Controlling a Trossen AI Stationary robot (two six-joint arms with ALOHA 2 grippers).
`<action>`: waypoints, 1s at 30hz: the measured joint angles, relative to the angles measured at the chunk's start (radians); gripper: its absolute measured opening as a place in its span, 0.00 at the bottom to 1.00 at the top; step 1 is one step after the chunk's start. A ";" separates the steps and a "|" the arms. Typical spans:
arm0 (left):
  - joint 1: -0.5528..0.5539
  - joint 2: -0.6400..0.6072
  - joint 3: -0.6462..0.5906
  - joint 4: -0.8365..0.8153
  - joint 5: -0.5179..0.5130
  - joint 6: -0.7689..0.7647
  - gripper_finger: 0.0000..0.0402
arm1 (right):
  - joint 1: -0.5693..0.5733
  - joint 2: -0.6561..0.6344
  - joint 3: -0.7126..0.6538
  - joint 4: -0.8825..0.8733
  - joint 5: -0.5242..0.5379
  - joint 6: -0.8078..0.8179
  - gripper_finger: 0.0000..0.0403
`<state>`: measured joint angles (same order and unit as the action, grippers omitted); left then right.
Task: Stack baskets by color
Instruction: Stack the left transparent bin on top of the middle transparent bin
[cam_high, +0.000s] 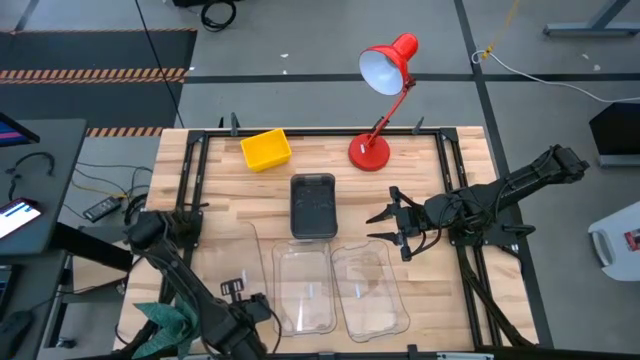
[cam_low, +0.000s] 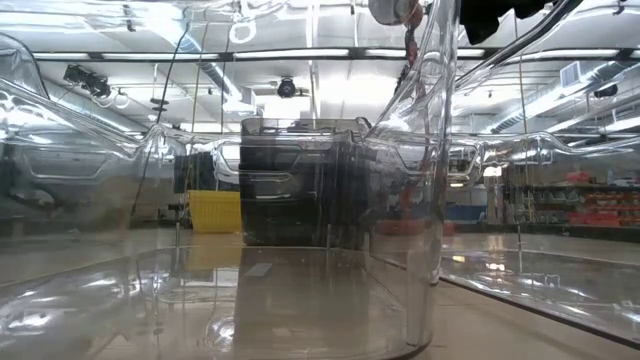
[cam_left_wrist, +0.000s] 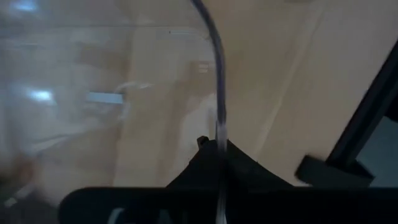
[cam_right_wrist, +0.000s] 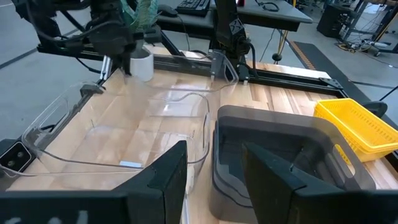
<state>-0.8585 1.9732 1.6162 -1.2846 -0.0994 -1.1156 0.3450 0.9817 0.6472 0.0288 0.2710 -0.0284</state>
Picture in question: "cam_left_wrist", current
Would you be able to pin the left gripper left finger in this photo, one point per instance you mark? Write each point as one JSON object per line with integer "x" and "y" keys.
{"x": 202, "y": 168}

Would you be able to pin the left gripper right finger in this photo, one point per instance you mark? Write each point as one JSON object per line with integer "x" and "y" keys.
{"x": 245, "y": 174}

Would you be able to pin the clear plastic bin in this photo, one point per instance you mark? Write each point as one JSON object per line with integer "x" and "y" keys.
{"x": 93, "y": 124}

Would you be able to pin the black frame clamp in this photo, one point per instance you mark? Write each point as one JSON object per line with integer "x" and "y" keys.
{"x": 332, "y": 174}

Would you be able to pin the black metal table frame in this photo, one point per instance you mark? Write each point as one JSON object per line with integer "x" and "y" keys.
{"x": 367, "y": 112}

